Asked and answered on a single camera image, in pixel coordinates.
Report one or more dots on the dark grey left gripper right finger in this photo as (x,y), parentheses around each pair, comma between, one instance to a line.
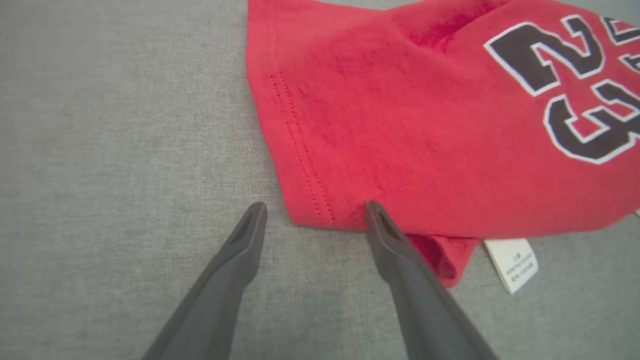
(425,310)

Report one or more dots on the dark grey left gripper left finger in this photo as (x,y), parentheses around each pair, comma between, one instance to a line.
(215,300)

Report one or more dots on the red shorts with number print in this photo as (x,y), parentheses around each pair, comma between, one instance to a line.
(400,125)

